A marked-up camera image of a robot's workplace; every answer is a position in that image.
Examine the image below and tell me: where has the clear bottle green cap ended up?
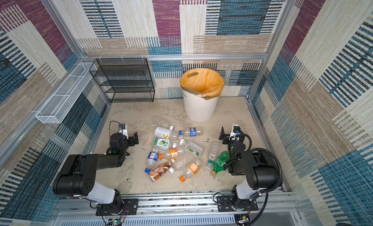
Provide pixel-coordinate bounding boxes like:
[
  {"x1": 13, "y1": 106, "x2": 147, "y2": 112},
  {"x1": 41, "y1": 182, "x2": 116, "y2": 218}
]
[{"x1": 206, "y1": 142, "x2": 220, "y2": 171}]

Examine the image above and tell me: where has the clear bottle blue cap label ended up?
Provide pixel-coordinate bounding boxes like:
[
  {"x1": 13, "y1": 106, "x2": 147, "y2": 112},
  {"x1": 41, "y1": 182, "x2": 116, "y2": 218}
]
[{"x1": 145, "y1": 152, "x2": 159, "y2": 173}]

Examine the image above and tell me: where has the bottle with green white label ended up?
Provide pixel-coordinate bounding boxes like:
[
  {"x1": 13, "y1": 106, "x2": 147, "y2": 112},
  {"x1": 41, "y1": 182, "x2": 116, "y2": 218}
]
[{"x1": 152, "y1": 137, "x2": 177, "y2": 150}]

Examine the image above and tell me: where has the green plastic bottle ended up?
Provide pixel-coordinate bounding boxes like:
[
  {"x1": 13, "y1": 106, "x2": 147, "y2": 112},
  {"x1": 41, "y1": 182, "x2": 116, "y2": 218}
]
[{"x1": 211, "y1": 151, "x2": 229, "y2": 176}]

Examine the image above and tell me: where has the clear bottle blue Pepsi label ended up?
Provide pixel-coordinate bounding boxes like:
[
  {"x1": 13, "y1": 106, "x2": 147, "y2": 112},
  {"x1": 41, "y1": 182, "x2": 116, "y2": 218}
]
[{"x1": 179, "y1": 127, "x2": 203, "y2": 137}]

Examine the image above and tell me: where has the square clear bottle green label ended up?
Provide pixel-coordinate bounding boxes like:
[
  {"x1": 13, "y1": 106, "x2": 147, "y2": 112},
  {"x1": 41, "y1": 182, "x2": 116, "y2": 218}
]
[{"x1": 179, "y1": 139, "x2": 204, "y2": 157}]

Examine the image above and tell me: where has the brown tea bottle white cap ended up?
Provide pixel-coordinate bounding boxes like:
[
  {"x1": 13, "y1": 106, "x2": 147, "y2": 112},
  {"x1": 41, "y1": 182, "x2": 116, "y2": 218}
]
[{"x1": 149, "y1": 159, "x2": 175, "y2": 182}]

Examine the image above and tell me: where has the clear bottle orange cap label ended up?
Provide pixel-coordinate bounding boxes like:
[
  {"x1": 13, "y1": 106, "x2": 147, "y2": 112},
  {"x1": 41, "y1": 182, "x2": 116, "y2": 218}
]
[{"x1": 179, "y1": 160, "x2": 202, "y2": 182}]

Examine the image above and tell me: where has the clear bottle white cap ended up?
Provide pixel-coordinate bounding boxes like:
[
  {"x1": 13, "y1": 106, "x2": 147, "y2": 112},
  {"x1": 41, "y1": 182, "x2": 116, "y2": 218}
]
[{"x1": 169, "y1": 154, "x2": 202, "y2": 174}]

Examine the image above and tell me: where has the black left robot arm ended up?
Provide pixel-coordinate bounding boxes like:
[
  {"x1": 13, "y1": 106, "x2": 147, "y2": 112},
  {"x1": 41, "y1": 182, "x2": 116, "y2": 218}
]
[{"x1": 52, "y1": 132, "x2": 139, "y2": 217}]

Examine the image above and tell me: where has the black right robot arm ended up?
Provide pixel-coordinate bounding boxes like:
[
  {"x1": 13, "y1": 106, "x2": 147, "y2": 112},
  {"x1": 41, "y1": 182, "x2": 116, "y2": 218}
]
[{"x1": 213, "y1": 125, "x2": 283, "y2": 212}]

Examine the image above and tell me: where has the white plastic trash bin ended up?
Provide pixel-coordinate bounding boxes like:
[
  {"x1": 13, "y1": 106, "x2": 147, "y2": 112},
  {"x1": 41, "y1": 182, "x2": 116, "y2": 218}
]
[{"x1": 182, "y1": 90, "x2": 219, "y2": 123}]

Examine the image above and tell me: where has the orange bin liner bag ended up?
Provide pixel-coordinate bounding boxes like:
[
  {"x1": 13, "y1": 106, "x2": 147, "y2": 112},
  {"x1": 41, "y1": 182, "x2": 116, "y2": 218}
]
[{"x1": 180, "y1": 68, "x2": 225, "y2": 100}]

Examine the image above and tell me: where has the white bottle yellow V label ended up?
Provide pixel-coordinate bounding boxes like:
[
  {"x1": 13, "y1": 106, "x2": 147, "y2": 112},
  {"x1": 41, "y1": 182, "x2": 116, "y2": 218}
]
[{"x1": 154, "y1": 127, "x2": 183, "y2": 141}]

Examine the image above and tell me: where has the clear unlabelled plastic bottle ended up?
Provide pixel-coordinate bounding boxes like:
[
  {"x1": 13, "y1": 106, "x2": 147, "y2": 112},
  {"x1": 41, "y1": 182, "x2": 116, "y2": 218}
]
[{"x1": 153, "y1": 116, "x2": 175, "y2": 131}]

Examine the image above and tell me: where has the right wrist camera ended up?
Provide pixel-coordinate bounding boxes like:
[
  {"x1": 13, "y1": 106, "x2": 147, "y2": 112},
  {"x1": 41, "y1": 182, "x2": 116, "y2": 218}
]
[{"x1": 229, "y1": 124, "x2": 242, "y2": 141}]

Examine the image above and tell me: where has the black wire mesh shelf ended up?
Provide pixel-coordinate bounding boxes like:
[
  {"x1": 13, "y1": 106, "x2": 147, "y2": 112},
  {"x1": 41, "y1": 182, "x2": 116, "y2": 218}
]
[{"x1": 89, "y1": 58, "x2": 155, "y2": 103}]

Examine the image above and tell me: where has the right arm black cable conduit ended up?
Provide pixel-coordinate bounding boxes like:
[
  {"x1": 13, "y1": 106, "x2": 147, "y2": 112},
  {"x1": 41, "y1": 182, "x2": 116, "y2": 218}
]
[{"x1": 224, "y1": 133, "x2": 283, "y2": 226}]

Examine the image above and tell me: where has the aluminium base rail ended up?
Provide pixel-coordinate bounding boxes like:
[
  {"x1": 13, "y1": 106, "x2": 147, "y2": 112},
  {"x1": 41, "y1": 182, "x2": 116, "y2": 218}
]
[{"x1": 49, "y1": 189, "x2": 306, "y2": 226}]

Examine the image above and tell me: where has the white wire mesh basket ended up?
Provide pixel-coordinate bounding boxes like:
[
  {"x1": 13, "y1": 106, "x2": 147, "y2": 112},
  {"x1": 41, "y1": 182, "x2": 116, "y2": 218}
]
[{"x1": 36, "y1": 62, "x2": 92, "y2": 124}]

